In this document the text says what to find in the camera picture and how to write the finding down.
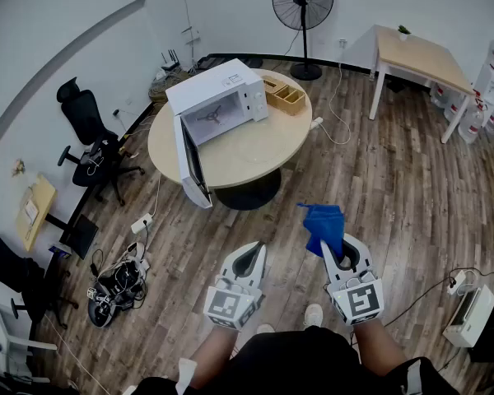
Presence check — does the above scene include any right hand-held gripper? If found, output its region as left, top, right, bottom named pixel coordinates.
left=320, top=233, right=386, bottom=327

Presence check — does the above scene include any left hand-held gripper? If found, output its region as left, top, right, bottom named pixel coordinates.
left=203, top=243, right=268, bottom=331

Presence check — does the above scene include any blue cloth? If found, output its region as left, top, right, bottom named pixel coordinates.
left=296, top=202, right=347, bottom=259

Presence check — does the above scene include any person's left forearm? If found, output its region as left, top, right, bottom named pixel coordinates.
left=186, top=324, right=249, bottom=388

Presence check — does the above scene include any person's right forearm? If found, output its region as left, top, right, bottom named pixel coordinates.
left=351, top=316, right=409, bottom=379

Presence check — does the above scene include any white microwave oven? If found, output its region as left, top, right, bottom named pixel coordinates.
left=165, top=58, right=270, bottom=210

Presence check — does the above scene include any round beige table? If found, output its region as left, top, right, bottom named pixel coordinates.
left=147, top=68, right=314, bottom=211

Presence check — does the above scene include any person's black clothing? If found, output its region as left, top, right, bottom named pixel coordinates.
left=130, top=325, right=463, bottom=395

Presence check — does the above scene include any white power adapter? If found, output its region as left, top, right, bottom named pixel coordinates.
left=445, top=270, right=468, bottom=296

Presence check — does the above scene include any white box appliance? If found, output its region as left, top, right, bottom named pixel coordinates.
left=441, top=283, right=494, bottom=349

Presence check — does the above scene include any wooden divided organizer box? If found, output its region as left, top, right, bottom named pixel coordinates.
left=264, top=85, right=307, bottom=116

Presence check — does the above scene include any wooden tissue box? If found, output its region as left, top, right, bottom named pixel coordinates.
left=262, top=76, right=287, bottom=95

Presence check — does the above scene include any black office chair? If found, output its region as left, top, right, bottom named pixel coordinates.
left=56, top=77, right=147, bottom=207

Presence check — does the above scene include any white table with wooden top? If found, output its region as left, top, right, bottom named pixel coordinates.
left=368, top=24, right=477, bottom=145

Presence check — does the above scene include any small wooden side desk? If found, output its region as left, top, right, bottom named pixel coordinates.
left=15, top=173, right=100, bottom=261

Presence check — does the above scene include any black router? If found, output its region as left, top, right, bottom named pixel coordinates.
left=161, top=48, right=180, bottom=72

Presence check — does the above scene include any black standing fan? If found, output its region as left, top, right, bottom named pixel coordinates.
left=271, top=0, right=336, bottom=82

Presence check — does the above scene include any white power cable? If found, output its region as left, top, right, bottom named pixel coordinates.
left=320, top=62, right=352, bottom=146

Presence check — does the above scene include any pile of cables and devices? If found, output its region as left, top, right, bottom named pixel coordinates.
left=86, top=240, right=150, bottom=329

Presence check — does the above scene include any microwave roller ring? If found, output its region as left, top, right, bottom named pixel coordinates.
left=194, top=105, right=224, bottom=126

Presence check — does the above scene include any coiled cable bundle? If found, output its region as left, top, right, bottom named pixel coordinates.
left=148, top=77, right=183, bottom=104

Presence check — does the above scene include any white shelf frame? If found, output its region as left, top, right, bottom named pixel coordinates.
left=0, top=300, right=59, bottom=383

